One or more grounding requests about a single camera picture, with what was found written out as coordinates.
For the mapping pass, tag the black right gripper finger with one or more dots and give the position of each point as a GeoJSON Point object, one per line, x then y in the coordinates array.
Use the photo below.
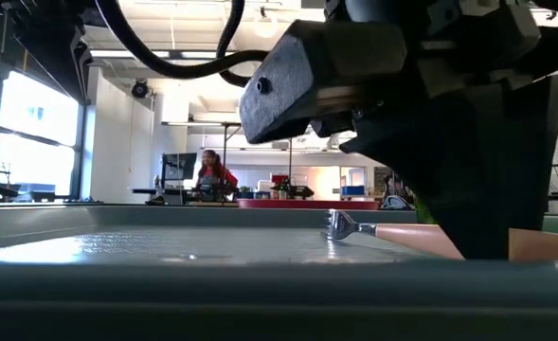
{"type": "Point", "coordinates": [534, 156]}
{"type": "Point", "coordinates": [468, 180]}

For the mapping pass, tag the blue plastic tray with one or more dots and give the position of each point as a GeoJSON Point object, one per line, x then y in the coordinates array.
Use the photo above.
{"type": "Point", "coordinates": [165, 246]}

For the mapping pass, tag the blue white rounded object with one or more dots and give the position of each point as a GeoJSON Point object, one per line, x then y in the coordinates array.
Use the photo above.
{"type": "Point", "coordinates": [394, 203]}

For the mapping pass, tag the blue storage bin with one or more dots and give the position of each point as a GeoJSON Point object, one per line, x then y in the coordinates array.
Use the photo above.
{"type": "Point", "coordinates": [352, 190]}

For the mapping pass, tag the overhead light bar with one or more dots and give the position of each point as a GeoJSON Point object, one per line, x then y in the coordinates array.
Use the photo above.
{"type": "Point", "coordinates": [198, 54]}

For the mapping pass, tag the black desktop machine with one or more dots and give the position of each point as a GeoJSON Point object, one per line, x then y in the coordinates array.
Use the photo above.
{"type": "Point", "coordinates": [297, 192]}

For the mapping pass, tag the person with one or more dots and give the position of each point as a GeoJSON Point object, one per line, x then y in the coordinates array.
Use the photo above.
{"type": "Point", "coordinates": [214, 175]}

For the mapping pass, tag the black computer monitor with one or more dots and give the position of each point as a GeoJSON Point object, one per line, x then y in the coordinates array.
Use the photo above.
{"type": "Point", "coordinates": [179, 166]}

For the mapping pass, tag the large window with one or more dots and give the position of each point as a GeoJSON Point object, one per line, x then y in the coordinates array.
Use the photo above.
{"type": "Point", "coordinates": [37, 109]}

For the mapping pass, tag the black metal stand frame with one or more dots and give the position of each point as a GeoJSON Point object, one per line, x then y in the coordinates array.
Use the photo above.
{"type": "Point", "coordinates": [225, 156]}

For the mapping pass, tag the black ceiling camera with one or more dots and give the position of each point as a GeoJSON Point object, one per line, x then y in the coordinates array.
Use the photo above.
{"type": "Point", "coordinates": [139, 88]}

